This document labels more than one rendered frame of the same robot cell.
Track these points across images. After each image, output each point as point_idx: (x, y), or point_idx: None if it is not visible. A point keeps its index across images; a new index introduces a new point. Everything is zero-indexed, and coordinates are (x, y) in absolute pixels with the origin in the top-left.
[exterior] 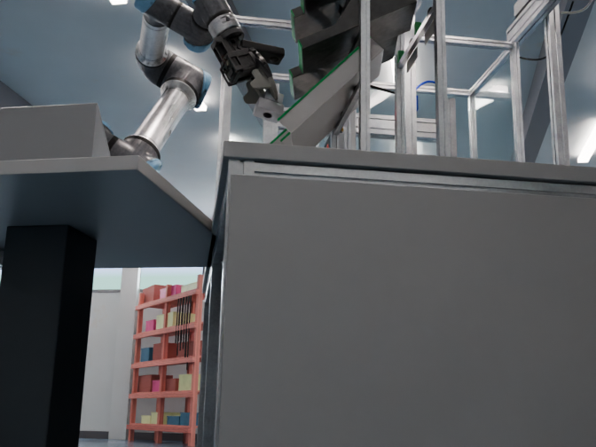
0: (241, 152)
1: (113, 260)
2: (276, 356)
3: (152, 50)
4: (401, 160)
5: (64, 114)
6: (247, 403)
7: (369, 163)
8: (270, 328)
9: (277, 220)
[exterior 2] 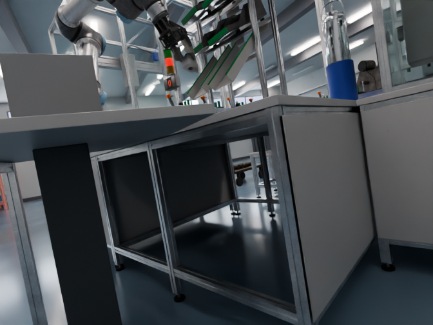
0: (283, 101)
1: None
2: (310, 209)
3: (78, 17)
4: (321, 100)
5: (66, 62)
6: (308, 236)
7: (316, 104)
8: (307, 196)
9: (299, 138)
